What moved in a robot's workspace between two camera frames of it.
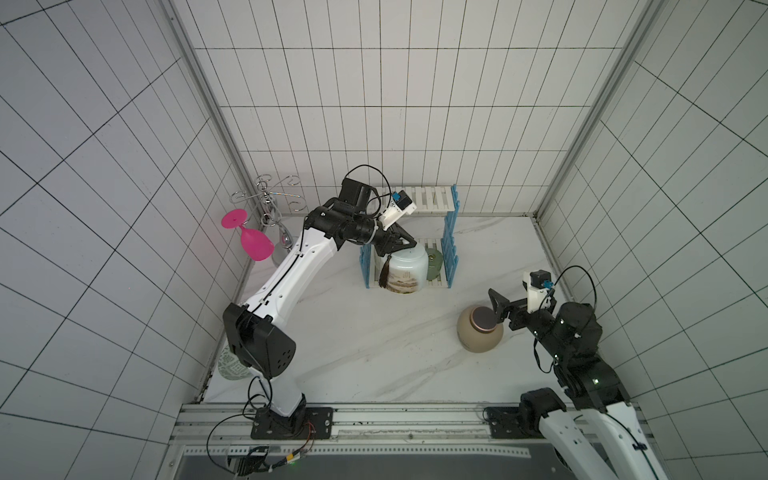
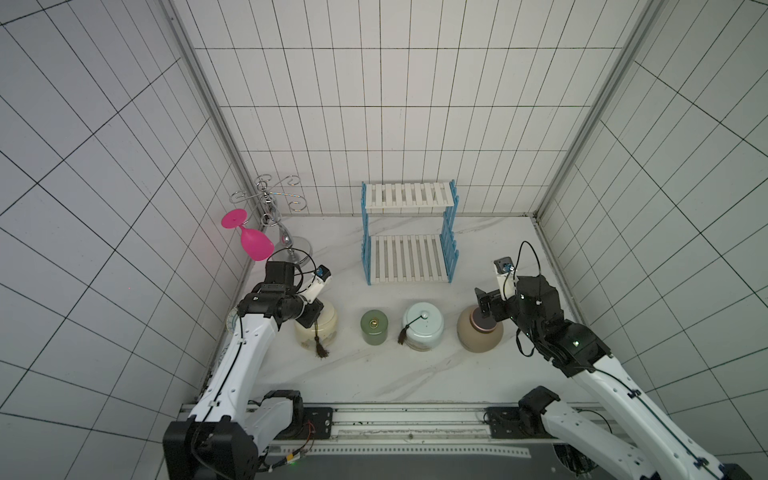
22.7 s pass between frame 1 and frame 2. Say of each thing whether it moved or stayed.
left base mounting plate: stayed
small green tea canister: moved
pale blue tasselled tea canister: moved
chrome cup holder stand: stayed
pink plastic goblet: stayed
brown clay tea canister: stayed
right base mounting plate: stayed
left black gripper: moved
